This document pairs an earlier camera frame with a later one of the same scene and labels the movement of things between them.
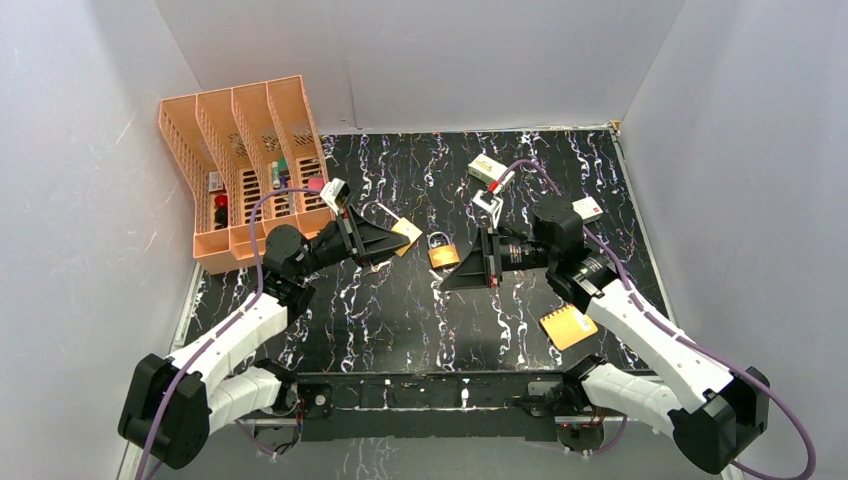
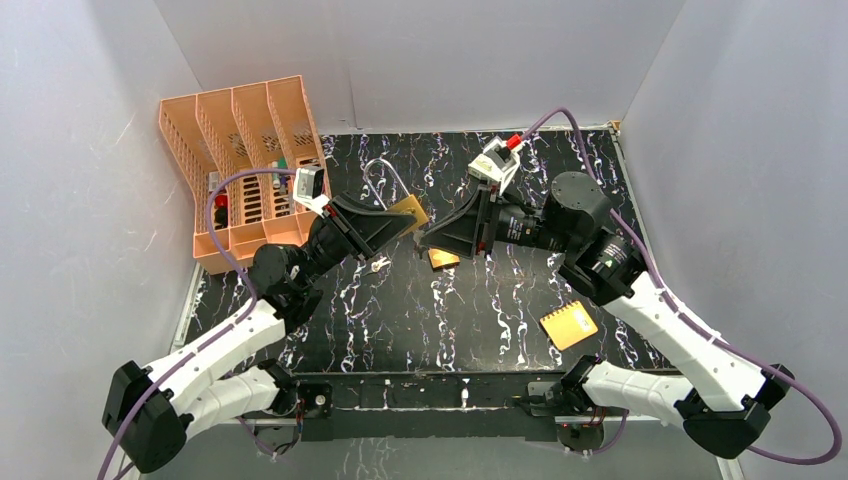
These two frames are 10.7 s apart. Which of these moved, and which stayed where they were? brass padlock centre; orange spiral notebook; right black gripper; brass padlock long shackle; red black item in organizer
Moved: brass padlock long shackle; right black gripper
Stayed: red black item in organizer; orange spiral notebook; brass padlock centre
